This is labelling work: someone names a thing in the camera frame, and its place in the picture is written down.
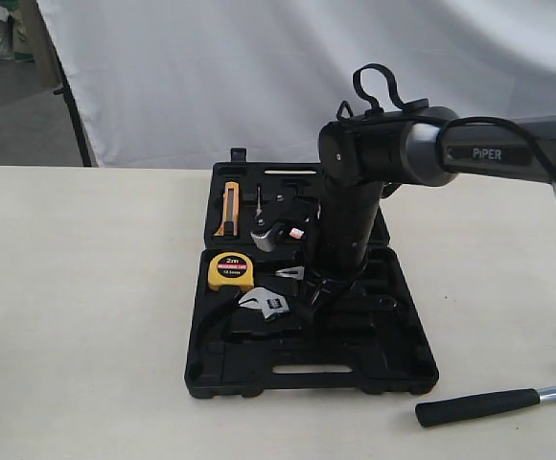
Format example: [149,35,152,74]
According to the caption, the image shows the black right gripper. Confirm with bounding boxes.
[294,268,359,331]

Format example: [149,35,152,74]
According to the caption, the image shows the chrome adjustable wrench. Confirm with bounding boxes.
[239,287,290,322]

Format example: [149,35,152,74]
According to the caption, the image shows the black plastic tool case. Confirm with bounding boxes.
[184,148,439,399]

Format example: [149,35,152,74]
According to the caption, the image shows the electrical tape roll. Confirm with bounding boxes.
[289,228,304,240]

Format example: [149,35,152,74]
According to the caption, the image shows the claw hammer black grip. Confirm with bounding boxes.
[415,385,556,427]

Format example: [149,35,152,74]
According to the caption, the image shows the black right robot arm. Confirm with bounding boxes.
[295,107,556,323]

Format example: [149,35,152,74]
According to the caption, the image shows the yellow tape measure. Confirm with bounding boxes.
[207,252,254,292]

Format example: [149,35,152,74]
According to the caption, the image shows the clear voltage tester screwdriver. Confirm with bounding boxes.
[255,183,263,219]

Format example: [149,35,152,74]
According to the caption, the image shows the orange utility knife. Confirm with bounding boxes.
[214,181,240,237]

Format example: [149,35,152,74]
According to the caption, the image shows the white backdrop cloth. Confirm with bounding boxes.
[39,1,556,169]

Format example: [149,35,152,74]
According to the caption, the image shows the black backdrop stand pole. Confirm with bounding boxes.
[53,55,93,168]

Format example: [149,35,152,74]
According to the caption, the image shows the wooden partition panel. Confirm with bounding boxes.
[19,0,61,88]

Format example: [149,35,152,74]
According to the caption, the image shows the green and tan bag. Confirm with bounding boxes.
[11,9,35,62]

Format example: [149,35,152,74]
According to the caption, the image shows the orange handled pliers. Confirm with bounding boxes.
[274,265,305,281]

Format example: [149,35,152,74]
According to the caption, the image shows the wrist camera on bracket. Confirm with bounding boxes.
[250,188,319,253]

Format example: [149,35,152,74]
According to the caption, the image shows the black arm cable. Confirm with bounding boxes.
[337,64,556,197]

